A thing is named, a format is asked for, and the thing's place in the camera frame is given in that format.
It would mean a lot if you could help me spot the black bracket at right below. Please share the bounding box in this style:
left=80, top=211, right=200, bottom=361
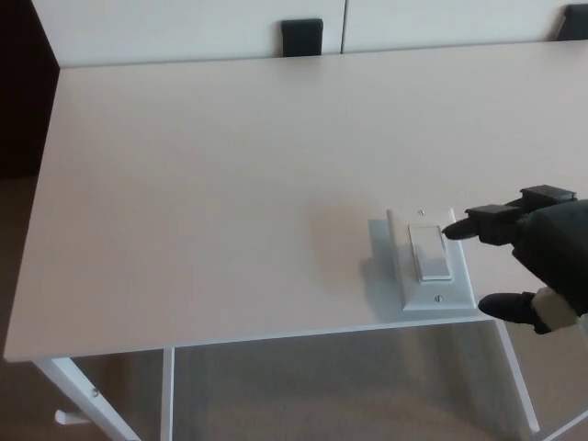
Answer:
left=557, top=4, right=588, bottom=43

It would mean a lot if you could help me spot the grey switch base plate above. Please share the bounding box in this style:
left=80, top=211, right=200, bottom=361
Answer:
left=367, top=219, right=480, bottom=323

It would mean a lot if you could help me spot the white table leg frame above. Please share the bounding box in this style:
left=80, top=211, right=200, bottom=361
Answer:
left=36, top=345, right=176, bottom=441
left=492, top=316, right=588, bottom=441

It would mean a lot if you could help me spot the black wall bracket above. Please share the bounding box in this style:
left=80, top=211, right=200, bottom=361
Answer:
left=280, top=17, right=324, bottom=58

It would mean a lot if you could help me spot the white rocker light switch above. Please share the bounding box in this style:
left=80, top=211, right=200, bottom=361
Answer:
left=385, top=207, right=477, bottom=314

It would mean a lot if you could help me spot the white hook peg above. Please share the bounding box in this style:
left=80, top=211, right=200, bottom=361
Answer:
left=54, top=408, right=89, bottom=426

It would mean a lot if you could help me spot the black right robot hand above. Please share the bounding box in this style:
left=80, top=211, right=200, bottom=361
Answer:
left=443, top=184, right=588, bottom=335

